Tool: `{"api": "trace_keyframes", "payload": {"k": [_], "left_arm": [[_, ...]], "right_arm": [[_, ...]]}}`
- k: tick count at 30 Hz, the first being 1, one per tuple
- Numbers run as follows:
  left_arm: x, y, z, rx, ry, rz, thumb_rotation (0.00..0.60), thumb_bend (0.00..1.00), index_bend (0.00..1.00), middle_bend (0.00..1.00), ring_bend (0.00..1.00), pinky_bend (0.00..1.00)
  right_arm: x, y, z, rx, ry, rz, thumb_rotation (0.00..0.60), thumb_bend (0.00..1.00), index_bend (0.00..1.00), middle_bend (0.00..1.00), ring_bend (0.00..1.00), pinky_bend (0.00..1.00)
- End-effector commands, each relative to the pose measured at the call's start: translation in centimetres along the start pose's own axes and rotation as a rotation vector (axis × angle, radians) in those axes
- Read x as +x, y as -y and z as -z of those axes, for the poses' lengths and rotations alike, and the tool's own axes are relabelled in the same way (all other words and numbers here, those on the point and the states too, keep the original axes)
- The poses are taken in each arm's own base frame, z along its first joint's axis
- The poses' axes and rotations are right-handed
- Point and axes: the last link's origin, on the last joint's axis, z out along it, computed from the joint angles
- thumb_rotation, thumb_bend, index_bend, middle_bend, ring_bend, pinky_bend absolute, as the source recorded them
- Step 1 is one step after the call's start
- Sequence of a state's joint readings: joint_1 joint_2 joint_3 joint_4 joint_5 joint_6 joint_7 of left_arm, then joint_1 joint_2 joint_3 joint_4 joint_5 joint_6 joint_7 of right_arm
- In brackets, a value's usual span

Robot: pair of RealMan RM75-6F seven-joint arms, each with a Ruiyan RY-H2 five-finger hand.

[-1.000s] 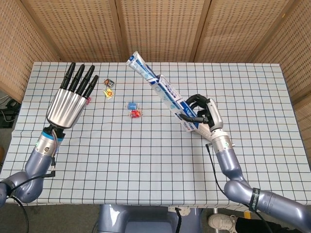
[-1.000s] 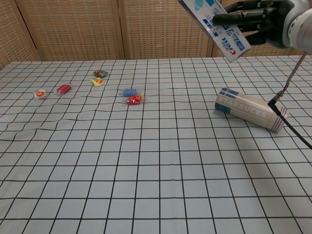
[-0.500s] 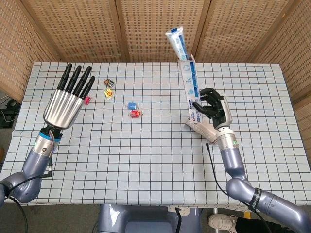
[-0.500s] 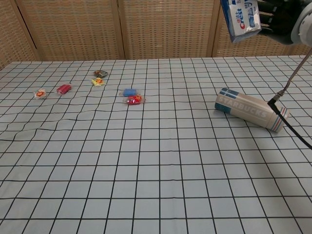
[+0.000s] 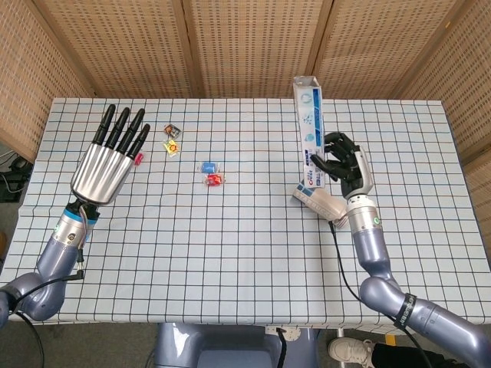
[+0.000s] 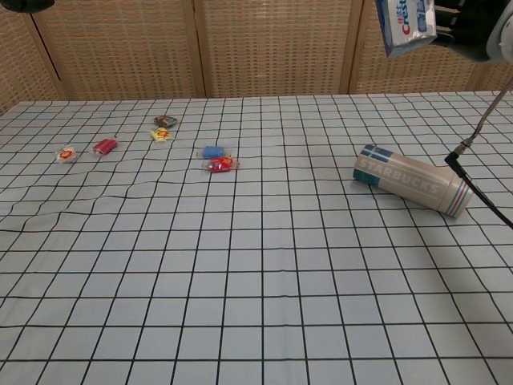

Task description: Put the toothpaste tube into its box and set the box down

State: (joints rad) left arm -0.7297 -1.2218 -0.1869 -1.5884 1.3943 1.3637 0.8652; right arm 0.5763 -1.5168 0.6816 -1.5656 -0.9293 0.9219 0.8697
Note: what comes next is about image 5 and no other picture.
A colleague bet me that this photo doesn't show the beige blue tumbler bottle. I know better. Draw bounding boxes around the beige blue tumbler bottle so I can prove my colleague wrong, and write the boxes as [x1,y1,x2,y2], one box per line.
[293,182,351,227]

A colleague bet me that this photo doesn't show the woven wooden folding screen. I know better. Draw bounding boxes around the woven wooden folding screen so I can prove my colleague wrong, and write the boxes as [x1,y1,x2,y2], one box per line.
[0,0,491,166]

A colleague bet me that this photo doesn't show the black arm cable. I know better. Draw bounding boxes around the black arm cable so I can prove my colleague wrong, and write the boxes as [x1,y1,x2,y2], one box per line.
[15,209,91,368]
[328,221,429,368]

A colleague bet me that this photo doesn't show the white black checkered tablecloth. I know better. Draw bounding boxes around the white black checkered tablecloth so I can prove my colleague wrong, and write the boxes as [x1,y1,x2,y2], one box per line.
[0,97,491,330]

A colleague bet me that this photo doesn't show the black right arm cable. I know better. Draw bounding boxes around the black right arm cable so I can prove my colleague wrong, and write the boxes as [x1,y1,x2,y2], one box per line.
[328,221,429,368]

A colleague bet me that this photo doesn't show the black power strip cable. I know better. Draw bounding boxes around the black power strip cable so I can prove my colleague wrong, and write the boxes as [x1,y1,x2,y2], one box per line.
[276,327,289,368]

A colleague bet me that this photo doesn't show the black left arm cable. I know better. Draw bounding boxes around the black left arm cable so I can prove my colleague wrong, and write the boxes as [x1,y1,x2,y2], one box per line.
[15,209,91,368]

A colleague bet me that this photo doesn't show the blue white toothpaste box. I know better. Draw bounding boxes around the blue white toothpaste box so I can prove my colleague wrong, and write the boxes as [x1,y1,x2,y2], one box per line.
[293,75,329,191]

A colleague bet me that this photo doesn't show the white power strip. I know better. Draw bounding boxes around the white power strip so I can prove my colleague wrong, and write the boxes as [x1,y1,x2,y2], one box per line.
[264,325,302,342]

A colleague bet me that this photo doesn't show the white sneaker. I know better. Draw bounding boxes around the white sneaker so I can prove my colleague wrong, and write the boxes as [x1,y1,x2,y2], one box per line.
[328,337,375,368]

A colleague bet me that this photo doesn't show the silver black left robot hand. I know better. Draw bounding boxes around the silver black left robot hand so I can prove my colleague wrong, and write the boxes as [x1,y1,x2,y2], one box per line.
[71,103,151,206]

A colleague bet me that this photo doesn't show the black trouser leg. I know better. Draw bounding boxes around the black trouser leg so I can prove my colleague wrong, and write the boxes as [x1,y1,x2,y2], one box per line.
[370,343,437,368]

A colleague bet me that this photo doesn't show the black velcro arm strap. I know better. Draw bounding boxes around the black velcro arm strap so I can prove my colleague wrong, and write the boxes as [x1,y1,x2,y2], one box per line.
[390,293,418,329]

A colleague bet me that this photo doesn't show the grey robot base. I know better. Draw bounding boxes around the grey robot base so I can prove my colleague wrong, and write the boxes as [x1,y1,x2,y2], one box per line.
[155,323,319,368]

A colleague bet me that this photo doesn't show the black cables on floor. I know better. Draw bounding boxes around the black cables on floor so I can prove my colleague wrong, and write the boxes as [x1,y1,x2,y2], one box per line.
[0,151,35,204]

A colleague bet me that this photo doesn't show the red candy packet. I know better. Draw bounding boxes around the red candy packet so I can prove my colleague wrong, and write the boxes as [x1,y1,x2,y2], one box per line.
[203,172,226,188]

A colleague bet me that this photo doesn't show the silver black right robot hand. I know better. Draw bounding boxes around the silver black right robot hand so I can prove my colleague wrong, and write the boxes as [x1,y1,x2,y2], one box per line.
[310,132,375,200]

